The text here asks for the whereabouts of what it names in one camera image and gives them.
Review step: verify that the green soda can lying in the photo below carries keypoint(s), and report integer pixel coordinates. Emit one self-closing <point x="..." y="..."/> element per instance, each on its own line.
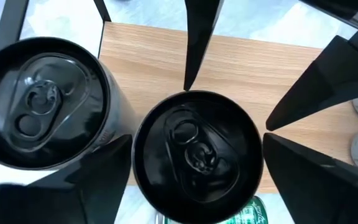
<point x="255" y="211"/>

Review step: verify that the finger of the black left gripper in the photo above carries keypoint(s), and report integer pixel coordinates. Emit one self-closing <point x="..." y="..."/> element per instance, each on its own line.
<point x="322" y="84"/>
<point x="200" y="43"/>

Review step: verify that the wooden tray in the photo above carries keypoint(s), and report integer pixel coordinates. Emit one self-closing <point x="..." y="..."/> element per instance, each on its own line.
<point x="154" y="62"/>

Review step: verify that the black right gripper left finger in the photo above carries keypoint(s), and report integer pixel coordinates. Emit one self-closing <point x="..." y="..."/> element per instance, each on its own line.
<point x="73" y="199"/>

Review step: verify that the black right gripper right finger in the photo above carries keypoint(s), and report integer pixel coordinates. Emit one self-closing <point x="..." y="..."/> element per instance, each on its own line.
<point x="322" y="193"/>

